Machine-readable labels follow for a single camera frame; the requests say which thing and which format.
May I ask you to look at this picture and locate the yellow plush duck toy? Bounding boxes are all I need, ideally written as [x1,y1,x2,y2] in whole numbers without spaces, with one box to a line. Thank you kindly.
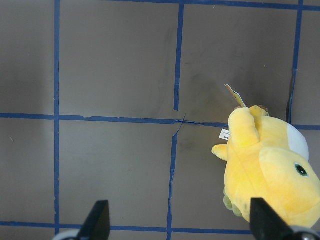
[212,91,320,228]

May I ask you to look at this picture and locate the brown kraft paper mat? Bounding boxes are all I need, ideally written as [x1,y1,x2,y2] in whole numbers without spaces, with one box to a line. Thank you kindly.
[0,0,320,240]

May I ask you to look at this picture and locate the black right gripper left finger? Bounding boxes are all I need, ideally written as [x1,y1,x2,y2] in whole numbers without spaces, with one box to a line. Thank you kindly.
[76,200,110,240]

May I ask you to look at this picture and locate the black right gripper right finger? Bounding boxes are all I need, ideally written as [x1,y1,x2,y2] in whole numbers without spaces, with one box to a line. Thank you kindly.
[250,198,298,240]

